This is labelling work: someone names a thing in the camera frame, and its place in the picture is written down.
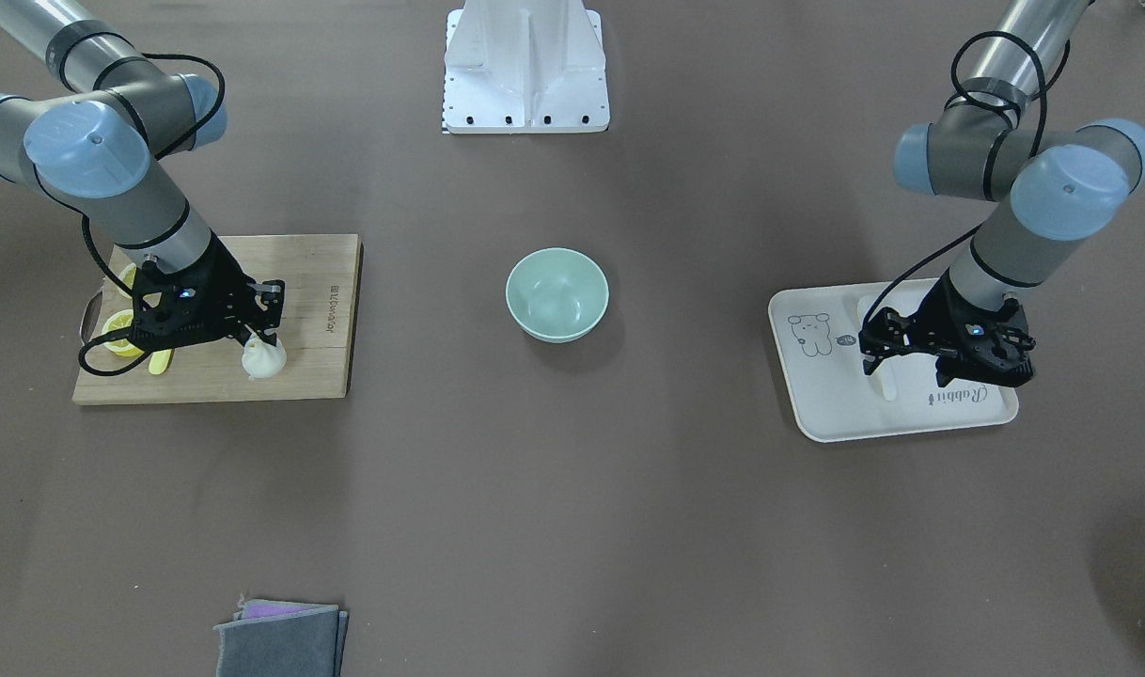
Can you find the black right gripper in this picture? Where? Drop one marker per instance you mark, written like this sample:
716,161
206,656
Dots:
223,280

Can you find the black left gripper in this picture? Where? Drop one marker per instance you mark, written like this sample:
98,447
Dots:
939,315

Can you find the white steamed bun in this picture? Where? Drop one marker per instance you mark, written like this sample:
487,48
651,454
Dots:
260,366

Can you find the white spoon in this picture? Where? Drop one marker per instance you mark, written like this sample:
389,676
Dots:
894,377

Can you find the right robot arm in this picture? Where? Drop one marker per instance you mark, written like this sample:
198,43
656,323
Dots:
99,151

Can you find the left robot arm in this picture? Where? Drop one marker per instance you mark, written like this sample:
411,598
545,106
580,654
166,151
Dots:
1051,193

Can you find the light green bowl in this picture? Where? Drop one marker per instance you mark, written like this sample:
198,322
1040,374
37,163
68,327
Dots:
557,295

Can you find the bamboo cutting board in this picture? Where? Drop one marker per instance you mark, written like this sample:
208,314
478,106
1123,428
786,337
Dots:
321,272

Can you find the white rabbit tray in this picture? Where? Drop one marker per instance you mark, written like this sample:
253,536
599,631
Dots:
815,331

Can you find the grey folded cloth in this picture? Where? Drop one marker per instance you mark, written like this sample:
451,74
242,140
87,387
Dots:
279,638

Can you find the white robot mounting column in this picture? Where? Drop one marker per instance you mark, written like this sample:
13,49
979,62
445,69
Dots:
525,67

